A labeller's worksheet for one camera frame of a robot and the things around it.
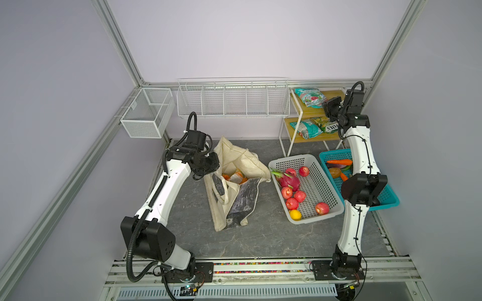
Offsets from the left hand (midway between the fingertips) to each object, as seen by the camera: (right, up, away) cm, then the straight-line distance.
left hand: (219, 168), depth 79 cm
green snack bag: (+55, +22, +23) cm, 64 cm away
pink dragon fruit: (+32, -6, +12) cm, 35 cm away
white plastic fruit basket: (+49, -17, +13) cm, 53 cm away
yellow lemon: (+34, -21, +5) cm, 40 cm away
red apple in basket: (+31, -12, +8) cm, 34 cm away
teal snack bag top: (+44, +33, +10) cm, 55 cm away
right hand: (+48, +31, +8) cm, 57 cm away
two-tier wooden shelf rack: (+35, +26, +7) cm, 44 cm away
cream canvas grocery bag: (+7, -8, -9) cm, 13 cm away
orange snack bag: (+7, -5, +10) cm, 14 cm away
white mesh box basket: (-42, +29, +22) cm, 55 cm away
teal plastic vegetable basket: (+79, -15, +8) cm, 80 cm away
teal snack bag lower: (+44, +20, +21) cm, 53 cm away
